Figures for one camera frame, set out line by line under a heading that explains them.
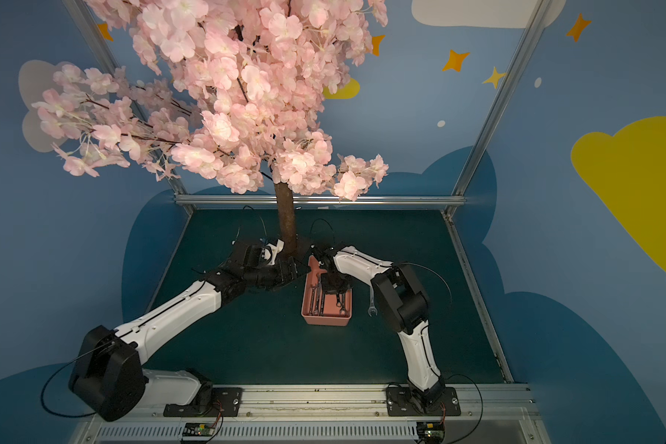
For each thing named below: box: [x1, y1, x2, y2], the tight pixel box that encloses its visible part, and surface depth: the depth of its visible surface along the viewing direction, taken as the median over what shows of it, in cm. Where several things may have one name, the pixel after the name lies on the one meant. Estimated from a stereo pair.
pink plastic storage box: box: [301, 255, 353, 327], surface depth 94 cm
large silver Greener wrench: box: [316, 288, 326, 317], surface depth 95 cm
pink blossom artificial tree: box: [33, 0, 388, 255], surface depth 42 cm
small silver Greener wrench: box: [310, 287, 319, 316], surface depth 95 cm
